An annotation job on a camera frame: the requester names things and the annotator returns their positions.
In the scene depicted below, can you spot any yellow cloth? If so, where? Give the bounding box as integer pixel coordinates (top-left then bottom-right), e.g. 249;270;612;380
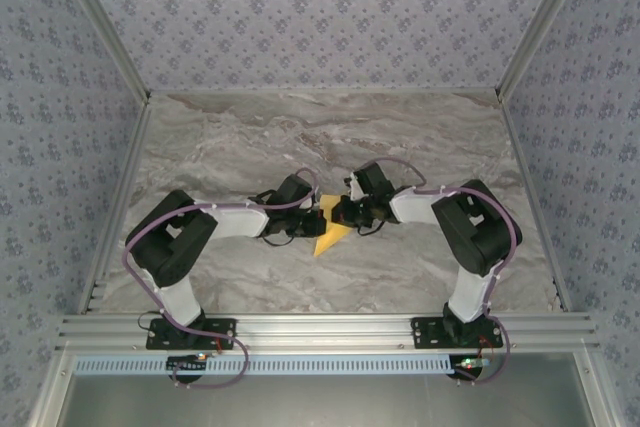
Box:
312;194;354;258

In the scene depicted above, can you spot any small adapter board with LED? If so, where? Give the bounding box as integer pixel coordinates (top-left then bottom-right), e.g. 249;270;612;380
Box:
452;354;489;378
166;352;209;373

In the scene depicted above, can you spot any grey metal tray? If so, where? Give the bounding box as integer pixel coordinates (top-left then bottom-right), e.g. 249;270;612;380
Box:
29;351;616;427

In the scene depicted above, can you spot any aluminium mounting rail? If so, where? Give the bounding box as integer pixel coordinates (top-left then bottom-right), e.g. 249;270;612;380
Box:
54;312;601;354

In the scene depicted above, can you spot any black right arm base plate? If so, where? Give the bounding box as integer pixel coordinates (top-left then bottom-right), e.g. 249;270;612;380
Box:
409;316;504;351

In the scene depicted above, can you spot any slotted pale cable duct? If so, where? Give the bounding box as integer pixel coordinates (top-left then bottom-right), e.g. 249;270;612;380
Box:
73;357;564;377

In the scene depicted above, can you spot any aluminium side rail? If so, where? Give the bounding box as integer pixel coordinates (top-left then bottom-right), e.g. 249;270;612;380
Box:
74;96;154;316
499;96;571;316

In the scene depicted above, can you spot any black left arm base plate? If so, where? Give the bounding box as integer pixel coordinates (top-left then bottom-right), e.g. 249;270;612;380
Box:
144;316;239;351

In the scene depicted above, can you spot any aluminium frame post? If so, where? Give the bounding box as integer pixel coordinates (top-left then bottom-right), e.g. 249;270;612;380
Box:
49;0;154;103
494;0;601;103

